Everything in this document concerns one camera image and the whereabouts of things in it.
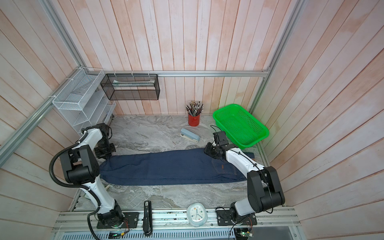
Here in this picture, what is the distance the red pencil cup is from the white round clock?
57 centimetres

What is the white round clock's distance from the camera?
2.35 feet

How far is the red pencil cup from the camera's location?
1.03m
